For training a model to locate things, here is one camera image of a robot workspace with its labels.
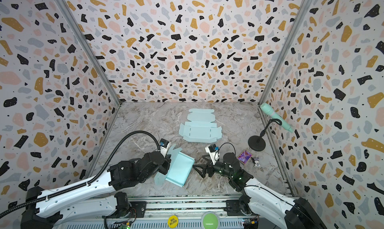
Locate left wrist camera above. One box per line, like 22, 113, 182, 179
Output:
159, 139, 170, 157

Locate left black corrugated cable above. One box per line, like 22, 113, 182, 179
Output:
0, 130, 161, 221

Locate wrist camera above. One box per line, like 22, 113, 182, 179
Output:
159, 139, 170, 157
205, 144, 220, 165

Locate mint green microphone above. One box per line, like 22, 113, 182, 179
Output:
260, 103, 294, 133

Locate small black white figurine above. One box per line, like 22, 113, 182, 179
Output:
253, 158, 261, 168

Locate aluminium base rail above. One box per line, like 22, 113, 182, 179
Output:
69, 194, 280, 229

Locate colourful small card box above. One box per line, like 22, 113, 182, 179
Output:
237, 150, 253, 165

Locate yellow round sticker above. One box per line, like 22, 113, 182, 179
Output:
168, 215, 179, 229

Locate mint flat box far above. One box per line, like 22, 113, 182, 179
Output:
179, 108, 222, 144

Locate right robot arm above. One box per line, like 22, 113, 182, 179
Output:
193, 153, 326, 229

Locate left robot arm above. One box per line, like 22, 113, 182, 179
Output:
21, 151, 172, 229

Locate mint paper box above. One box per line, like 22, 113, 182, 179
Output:
154, 144, 195, 187

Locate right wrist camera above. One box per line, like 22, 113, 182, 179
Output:
205, 144, 220, 165

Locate green round button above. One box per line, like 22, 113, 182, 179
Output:
201, 212, 219, 229

